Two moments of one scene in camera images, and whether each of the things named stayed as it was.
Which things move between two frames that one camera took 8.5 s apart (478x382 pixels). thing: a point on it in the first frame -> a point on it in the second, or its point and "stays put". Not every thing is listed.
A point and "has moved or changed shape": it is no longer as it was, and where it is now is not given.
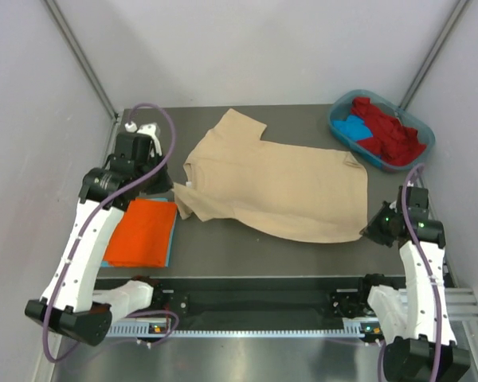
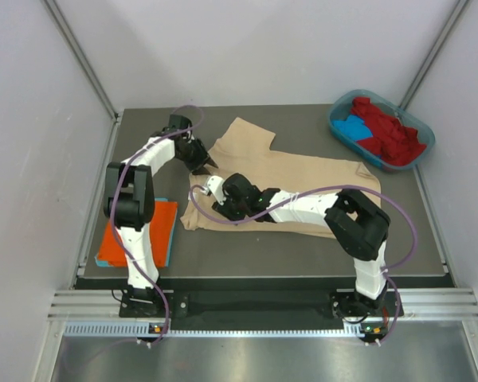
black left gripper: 164,185 -> 196,166
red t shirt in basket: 395,144 stays put
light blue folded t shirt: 106,263 stays put
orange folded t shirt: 143,235 stays put
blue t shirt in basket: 354,127 stays put
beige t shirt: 299,193 has moved or changed shape
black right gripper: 371,228 -> 225,211
